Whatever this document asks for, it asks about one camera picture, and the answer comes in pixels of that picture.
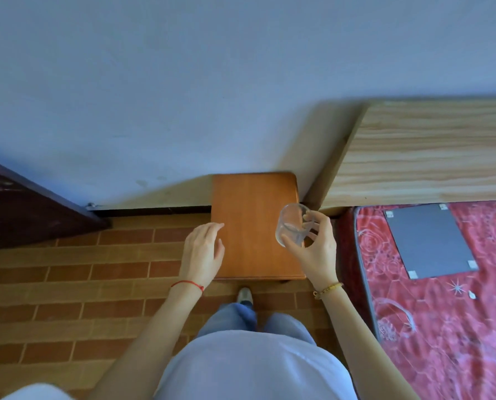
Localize white shirt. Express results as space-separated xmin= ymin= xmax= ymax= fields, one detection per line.
xmin=153 ymin=330 xmax=358 ymax=400

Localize person's left hand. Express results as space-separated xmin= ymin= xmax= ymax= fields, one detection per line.
xmin=179 ymin=222 xmax=226 ymax=289

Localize red patterned mattress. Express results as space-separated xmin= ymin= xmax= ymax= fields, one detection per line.
xmin=339 ymin=200 xmax=496 ymax=400

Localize light wooden headboard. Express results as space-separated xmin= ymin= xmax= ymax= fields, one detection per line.
xmin=303 ymin=99 xmax=496 ymax=217

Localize dark brown door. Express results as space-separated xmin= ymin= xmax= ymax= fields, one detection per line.
xmin=0 ymin=155 xmax=112 ymax=253

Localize gold bead bracelet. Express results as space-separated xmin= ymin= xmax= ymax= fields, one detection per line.
xmin=313 ymin=282 xmax=345 ymax=301

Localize red string bracelet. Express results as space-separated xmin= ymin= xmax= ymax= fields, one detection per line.
xmin=170 ymin=280 xmax=205 ymax=293

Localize person's left forearm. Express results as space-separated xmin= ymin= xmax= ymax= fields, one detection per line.
xmin=87 ymin=282 xmax=205 ymax=400

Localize clear glass cup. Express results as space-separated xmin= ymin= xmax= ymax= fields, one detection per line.
xmin=275 ymin=203 xmax=312 ymax=249

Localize person's right hand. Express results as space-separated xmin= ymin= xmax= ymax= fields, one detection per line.
xmin=281 ymin=210 xmax=339 ymax=293

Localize grey flat sheet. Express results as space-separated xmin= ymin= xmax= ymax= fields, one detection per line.
xmin=383 ymin=202 xmax=480 ymax=281

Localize person's right forearm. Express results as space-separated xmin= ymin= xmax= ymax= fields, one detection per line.
xmin=315 ymin=285 xmax=420 ymax=400

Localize blue jeans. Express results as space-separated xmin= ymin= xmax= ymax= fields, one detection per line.
xmin=196 ymin=302 xmax=318 ymax=347

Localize orange wooden stool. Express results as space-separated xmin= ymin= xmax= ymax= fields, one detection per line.
xmin=210 ymin=172 xmax=307 ymax=282

